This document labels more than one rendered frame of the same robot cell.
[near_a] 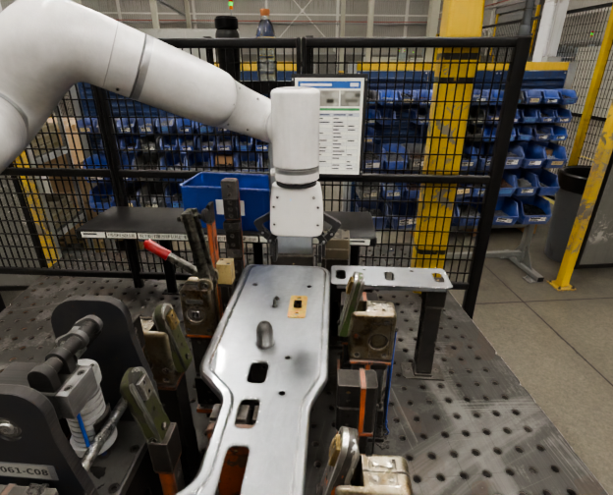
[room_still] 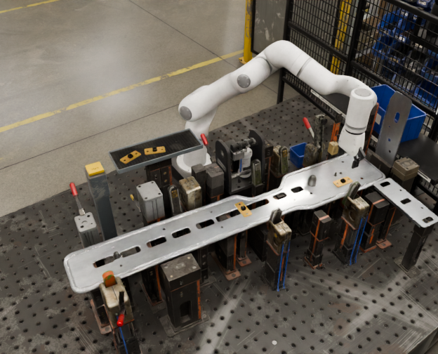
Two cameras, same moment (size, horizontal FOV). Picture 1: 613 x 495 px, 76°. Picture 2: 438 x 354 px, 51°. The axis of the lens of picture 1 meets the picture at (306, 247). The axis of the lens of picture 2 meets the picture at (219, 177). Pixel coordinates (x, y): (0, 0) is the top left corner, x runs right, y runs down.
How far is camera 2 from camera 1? 1.39 m
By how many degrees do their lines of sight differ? 51
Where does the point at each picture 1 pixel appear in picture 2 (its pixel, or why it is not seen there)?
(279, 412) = (286, 202)
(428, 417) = (376, 278)
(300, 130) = (353, 111)
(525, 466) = (385, 322)
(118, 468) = (243, 184)
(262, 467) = (266, 208)
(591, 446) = not seen: outside the picture
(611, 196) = not seen: outside the picture
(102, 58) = (288, 66)
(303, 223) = (348, 147)
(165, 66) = (307, 73)
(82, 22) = (287, 55)
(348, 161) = not seen: outside the picture
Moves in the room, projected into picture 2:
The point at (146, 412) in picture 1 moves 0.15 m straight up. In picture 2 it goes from (254, 173) to (256, 145)
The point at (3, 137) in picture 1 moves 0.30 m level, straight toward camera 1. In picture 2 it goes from (255, 81) to (227, 121)
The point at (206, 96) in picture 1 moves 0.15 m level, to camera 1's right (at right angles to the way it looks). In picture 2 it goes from (317, 86) to (345, 105)
